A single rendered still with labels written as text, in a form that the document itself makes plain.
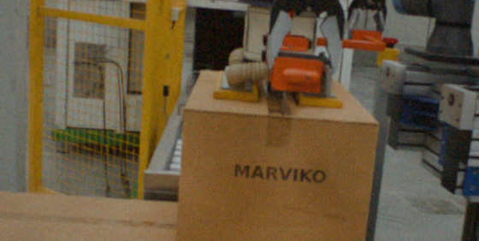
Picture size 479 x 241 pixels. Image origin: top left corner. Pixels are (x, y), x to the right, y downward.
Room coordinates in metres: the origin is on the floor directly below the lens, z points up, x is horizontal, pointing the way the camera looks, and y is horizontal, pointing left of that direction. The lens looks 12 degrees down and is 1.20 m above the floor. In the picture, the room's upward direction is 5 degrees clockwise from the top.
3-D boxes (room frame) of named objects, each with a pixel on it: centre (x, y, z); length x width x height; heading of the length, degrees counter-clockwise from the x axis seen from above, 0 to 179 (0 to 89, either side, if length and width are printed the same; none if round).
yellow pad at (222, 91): (1.65, 0.13, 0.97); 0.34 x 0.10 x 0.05; 5
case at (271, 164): (1.65, 0.03, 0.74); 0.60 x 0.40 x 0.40; 5
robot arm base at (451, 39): (2.19, -0.50, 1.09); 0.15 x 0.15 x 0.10
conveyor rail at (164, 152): (3.17, 0.51, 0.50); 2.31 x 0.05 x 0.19; 6
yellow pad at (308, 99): (1.67, -0.06, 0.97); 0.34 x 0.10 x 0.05; 5
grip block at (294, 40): (1.41, 0.02, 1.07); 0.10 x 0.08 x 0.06; 95
